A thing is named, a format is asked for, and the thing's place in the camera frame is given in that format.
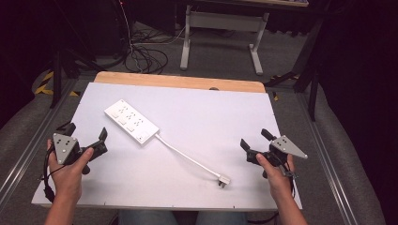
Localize white power plug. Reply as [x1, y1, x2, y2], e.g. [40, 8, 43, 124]
[218, 174, 232, 189]

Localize red cable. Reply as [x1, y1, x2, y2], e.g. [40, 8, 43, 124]
[119, 0, 134, 54]

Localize white power strip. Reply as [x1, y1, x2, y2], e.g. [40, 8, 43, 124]
[103, 98, 161, 146]

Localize aluminium rail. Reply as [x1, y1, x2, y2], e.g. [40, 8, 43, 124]
[295, 90, 360, 225]
[0, 77, 81, 203]

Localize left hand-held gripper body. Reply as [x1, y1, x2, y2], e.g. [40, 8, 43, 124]
[52, 133, 109, 175]

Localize white power strip cable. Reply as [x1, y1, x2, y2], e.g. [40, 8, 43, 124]
[154, 133, 222, 180]

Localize wooden desk top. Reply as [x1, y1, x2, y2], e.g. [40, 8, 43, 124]
[200, 0, 310, 8]

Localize black floor cable bundle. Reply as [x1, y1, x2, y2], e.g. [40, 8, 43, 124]
[123, 27, 170, 75]

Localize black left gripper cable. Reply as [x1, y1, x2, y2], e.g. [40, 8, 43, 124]
[42, 145, 69, 203]

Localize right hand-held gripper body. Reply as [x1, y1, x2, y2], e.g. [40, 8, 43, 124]
[246, 134, 309, 180]

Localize person's right hand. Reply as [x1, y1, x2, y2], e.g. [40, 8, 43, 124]
[255, 152, 297, 202]

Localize white floor cable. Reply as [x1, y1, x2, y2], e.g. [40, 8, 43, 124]
[132, 25, 187, 46]

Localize person's left hand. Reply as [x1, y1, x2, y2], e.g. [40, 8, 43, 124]
[46, 138, 95, 204]

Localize black metal stand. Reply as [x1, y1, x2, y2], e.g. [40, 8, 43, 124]
[263, 17, 325, 122]
[49, 0, 106, 110]

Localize person's legs in jeans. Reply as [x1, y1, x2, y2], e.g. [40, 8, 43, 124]
[117, 209, 249, 225]

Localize yellow black floor tape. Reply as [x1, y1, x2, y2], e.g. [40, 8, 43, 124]
[33, 70, 81, 98]

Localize white table board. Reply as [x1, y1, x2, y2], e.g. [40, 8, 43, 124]
[31, 82, 304, 212]

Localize white metal desk frame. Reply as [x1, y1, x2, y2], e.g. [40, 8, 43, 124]
[179, 4, 270, 77]

